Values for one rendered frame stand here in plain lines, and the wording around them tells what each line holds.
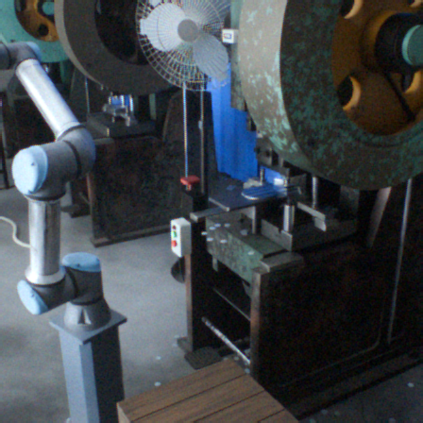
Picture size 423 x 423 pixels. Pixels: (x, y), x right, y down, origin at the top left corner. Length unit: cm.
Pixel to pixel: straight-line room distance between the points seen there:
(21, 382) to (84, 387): 54
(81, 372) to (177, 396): 37
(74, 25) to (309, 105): 180
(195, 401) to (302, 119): 86
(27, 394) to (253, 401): 102
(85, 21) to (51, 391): 177
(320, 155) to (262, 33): 35
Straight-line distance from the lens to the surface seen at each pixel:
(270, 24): 140
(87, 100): 514
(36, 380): 247
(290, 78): 139
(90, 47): 304
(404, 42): 157
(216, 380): 180
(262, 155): 199
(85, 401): 202
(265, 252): 189
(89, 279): 180
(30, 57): 179
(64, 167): 153
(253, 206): 195
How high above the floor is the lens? 147
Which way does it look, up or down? 22 degrees down
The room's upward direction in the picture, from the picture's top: straight up
